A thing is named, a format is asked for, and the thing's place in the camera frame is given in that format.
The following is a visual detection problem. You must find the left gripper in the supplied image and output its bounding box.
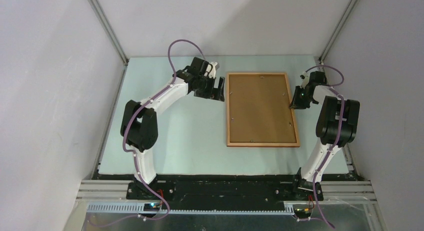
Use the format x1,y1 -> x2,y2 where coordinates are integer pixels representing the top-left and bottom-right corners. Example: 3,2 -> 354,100
194,74 -> 224,102

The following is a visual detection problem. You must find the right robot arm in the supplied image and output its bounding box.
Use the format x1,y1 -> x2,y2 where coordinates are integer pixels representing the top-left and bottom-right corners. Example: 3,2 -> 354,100
289,68 -> 360,200

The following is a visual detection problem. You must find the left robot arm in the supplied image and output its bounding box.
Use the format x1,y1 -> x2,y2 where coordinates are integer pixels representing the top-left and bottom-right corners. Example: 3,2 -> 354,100
120,57 -> 225,199

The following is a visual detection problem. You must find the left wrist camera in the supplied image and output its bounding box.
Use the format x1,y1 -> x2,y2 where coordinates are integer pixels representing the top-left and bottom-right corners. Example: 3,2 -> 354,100
206,61 -> 220,79

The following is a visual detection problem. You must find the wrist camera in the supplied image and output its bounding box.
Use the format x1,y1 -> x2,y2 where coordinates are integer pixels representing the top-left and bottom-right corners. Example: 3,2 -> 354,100
300,72 -> 310,89
206,61 -> 220,79

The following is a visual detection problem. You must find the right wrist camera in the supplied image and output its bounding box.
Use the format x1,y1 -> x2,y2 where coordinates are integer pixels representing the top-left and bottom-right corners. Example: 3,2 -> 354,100
300,72 -> 310,89

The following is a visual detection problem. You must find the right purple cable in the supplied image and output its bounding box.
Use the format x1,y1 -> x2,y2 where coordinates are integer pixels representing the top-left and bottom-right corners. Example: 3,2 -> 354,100
304,64 -> 346,229

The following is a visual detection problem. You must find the purple cable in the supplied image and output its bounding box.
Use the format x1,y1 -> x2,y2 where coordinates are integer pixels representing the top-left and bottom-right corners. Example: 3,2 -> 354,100
304,64 -> 346,229
121,39 -> 208,222

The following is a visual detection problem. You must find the right aluminium corner post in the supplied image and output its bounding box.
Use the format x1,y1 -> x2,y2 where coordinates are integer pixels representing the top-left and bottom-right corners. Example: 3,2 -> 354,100
317,0 -> 360,64

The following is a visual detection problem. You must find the aluminium corner post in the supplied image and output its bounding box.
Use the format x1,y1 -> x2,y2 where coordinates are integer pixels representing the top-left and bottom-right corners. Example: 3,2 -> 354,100
87,0 -> 129,66
317,0 -> 360,64

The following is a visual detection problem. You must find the grey slotted cable duct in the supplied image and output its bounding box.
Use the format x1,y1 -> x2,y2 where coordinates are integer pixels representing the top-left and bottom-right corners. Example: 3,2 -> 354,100
87,202 -> 295,216

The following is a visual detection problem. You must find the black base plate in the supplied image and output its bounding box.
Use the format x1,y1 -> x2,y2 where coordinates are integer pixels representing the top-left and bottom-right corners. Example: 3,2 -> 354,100
126,174 -> 324,212

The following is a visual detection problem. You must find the left aluminium corner post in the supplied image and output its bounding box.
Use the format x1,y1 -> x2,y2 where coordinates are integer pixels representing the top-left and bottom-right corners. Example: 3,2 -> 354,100
87,0 -> 129,66

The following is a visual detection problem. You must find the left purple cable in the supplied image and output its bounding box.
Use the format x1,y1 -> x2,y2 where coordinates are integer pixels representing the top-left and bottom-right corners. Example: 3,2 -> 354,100
121,39 -> 208,222

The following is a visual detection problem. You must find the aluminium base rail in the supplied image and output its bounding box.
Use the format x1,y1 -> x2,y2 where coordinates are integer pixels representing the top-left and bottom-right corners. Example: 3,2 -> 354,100
75,180 -> 377,204

